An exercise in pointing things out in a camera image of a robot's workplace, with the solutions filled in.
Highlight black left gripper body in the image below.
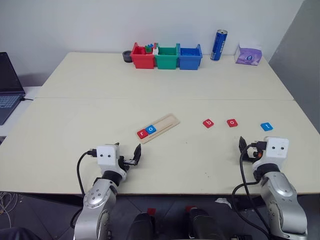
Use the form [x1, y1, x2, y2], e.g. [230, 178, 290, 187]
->
[117, 155, 138, 168]

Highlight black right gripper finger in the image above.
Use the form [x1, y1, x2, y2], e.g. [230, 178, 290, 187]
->
[238, 136, 249, 153]

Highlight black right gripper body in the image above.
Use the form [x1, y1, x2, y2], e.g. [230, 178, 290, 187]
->
[243, 141, 267, 163]

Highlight blue letter tile l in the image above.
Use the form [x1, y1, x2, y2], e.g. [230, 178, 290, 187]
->
[259, 121, 275, 132]

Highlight light wooden letter tray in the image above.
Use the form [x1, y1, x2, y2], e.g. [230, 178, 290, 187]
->
[136, 112, 181, 145]

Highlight red letter tile b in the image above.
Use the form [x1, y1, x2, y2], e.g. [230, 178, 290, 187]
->
[201, 118, 216, 129]

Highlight white paper scrap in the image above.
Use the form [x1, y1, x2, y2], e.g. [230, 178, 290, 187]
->
[215, 197, 232, 207]

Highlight dark rounded shape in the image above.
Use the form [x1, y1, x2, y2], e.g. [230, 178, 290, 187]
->
[185, 207, 224, 240]
[130, 212, 158, 240]

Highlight red plastic storage bin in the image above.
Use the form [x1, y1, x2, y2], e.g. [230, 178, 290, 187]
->
[131, 42, 157, 70]

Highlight purple tissue pack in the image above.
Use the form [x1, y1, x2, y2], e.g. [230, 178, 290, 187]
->
[234, 40, 264, 67]

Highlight green plastic storage bin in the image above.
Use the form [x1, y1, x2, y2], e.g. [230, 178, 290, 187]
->
[154, 42, 181, 71]

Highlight blue plastic storage bin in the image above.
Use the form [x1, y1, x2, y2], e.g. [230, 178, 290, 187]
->
[178, 43, 204, 71]

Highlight tall blue drink can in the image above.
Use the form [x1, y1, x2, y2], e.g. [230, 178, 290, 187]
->
[210, 28, 229, 62]

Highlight dark grey laptop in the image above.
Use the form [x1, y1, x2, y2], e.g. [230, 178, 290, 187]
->
[0, 51, 27, 126]

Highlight dark rounded object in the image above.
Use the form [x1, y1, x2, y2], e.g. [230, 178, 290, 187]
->
[0, 226, 35, 240]

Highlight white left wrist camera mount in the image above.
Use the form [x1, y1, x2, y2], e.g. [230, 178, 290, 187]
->
[96, 144, 127, 176]

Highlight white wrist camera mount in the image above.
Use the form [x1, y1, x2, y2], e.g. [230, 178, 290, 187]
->
[252, 136, 290, 174]
[96, 144, 127, 176]

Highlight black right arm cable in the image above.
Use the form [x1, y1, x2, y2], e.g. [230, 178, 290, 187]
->
[231, 144, 272, 237]

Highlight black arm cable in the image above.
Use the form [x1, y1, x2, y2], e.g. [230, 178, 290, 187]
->
[231, 144, 272, 237]
[76, 149, 98, 196]

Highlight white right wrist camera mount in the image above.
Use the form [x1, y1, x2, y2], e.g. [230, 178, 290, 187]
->
[252, 136, 290, 174]

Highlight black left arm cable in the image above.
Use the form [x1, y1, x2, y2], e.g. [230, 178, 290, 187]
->
[76, 149, 98, 196]

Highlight white floor cables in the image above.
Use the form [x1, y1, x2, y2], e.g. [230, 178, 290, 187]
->
[0, 191, 19, 225]

